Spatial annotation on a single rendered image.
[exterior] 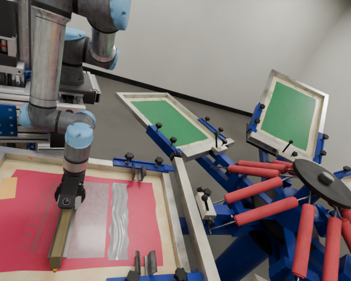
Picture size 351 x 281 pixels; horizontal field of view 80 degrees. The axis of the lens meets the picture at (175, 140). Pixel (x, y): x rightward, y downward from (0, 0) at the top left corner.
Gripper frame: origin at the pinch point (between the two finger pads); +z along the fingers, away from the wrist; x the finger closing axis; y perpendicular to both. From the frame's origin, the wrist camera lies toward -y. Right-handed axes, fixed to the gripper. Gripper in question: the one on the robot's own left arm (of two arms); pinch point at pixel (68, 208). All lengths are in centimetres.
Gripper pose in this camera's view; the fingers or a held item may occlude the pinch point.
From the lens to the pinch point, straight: 91.7
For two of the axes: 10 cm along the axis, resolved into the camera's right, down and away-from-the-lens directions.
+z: -3.5, 7.9, 5.0
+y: -2.0, -5.9, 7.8
